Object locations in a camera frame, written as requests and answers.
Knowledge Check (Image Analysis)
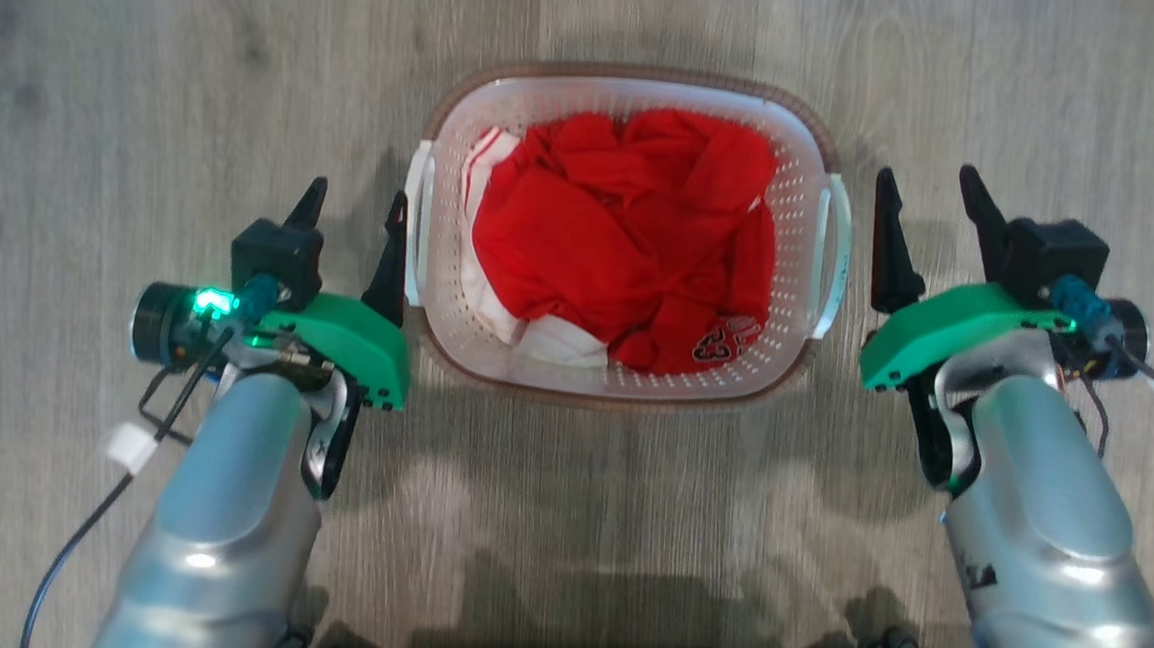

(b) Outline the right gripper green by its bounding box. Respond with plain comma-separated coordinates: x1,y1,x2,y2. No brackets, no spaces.
855,159,1154,409

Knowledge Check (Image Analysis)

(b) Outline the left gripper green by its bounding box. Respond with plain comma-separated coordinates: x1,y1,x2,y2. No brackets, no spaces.
126,165,424,414

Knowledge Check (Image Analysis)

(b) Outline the white brown-rimmed laundry basket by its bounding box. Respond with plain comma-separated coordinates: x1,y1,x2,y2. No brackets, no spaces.
391,50,864,425

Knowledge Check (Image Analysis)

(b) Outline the white red-striped garment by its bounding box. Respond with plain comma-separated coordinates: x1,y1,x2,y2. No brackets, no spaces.
450,124,623,371

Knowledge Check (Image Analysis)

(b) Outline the red garment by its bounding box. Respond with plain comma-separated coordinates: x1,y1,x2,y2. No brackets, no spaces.
462,97,787,383

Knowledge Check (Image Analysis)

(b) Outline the white cable tag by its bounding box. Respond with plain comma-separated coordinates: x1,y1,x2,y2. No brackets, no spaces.
104,421,162,476

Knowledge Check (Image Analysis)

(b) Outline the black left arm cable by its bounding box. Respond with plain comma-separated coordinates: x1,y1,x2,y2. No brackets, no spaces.
18,315,239,648

